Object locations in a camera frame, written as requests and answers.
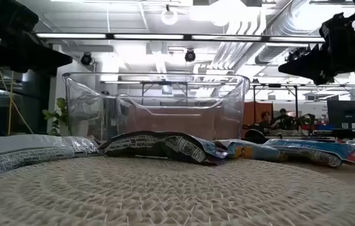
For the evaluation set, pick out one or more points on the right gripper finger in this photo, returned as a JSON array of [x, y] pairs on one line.
[[309, 69]]

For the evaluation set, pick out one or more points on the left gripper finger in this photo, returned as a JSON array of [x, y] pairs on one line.
[[54, 61]]

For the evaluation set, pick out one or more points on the silver blue granola bar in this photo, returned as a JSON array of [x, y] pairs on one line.
[[252, 151]]

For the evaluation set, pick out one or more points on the black background robot arm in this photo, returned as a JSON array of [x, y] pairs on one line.
[[306, 119]]

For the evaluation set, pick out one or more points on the light blue granola bar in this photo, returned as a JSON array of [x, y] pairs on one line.
[[23, 150]]

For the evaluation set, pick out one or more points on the black ceiling spot lamp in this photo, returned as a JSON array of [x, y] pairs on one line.
[[296, 54], [86, 59], [190, 56]]

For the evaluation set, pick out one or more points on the green artificial plant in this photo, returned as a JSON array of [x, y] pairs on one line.
[[60, 114]]

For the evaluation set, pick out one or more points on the clear plastic bin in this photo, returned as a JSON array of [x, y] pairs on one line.
[[123, 116], [79, 110]]

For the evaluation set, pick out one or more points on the person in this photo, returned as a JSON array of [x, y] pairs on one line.
[[282, 117], [264, 120]]

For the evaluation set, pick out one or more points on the black computer monitor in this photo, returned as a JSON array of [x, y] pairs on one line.
[[345, 111]]

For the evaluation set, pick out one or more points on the black background desk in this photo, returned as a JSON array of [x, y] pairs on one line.
[[347, 133]]

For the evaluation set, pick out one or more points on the black table clamp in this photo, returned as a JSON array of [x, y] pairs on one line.
[[255, 135]]

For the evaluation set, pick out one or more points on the round woven beige mat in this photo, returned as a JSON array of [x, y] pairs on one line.
[[164, 194]]

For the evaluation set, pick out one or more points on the black background rig frame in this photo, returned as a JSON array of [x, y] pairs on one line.
[[296, 103]]

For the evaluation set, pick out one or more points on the black overhead light rail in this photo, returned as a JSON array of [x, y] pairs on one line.
[[149, 36]]

